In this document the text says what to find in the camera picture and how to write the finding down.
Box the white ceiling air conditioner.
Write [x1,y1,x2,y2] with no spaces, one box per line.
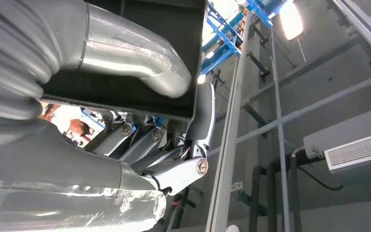
[302,102,371,174]

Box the bright ceiling lamp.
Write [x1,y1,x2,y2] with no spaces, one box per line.
[278,0,304,42]

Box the black ceiling pipe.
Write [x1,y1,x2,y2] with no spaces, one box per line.
[288,155,302,232]
[266,161,279,232]
[249,165,263,232]

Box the grey ceiling rail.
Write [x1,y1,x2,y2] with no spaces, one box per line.
[205,13,251,232]

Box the person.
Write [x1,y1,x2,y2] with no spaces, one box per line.
[68,118,92,138]

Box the blue metal shelf rack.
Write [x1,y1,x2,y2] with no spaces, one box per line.
[200,0,285,75]

